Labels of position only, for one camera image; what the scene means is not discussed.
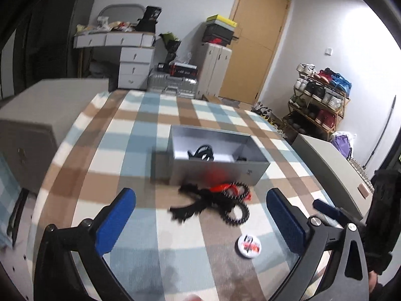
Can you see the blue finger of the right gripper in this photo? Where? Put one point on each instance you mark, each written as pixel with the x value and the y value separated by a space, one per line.
pixel 326 209

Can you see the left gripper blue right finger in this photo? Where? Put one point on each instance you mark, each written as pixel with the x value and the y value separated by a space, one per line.
pixel 289 219

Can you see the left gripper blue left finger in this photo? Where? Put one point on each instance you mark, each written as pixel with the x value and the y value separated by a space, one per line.
pixel 111 220

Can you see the white round badge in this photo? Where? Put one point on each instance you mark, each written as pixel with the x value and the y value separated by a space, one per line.
pixel 249 246

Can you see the plaid bed blanket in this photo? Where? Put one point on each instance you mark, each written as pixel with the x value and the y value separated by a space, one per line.
pixel 109 147

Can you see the wooden shoe rack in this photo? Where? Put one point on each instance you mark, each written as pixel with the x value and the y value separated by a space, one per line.
pixel 318 103

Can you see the grey rectangular storage box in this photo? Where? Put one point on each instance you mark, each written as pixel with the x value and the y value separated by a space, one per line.
pixel 237 157

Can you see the black items inside box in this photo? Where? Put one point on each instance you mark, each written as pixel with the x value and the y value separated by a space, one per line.
pixel 204 152

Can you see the grey left bedside cabinet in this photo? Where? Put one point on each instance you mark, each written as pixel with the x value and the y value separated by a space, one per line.
pixel 35 122

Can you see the silver aluminium suitcase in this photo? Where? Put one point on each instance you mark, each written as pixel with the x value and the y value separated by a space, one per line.
pixel 163 83

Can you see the black red box on suitcase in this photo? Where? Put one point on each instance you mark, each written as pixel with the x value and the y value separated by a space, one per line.
pixel 179 70

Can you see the flower bouquet black wrap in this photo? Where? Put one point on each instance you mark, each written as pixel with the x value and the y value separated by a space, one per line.
pixel 171 44

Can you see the wooden door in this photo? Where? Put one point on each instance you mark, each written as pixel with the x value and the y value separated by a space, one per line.
pixel 259 29

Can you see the white dressing desk with drawers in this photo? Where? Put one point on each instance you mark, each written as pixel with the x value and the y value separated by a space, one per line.
pixel 116 50

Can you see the stacked shoe boxes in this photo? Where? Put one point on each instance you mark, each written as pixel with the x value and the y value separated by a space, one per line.
pixel 219 30

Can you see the dark wardrobe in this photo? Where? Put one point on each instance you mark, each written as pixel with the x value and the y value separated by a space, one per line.
pixel 41 47

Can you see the grey right bed frame edge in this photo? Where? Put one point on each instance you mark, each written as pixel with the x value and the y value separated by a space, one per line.
pixel 339 179

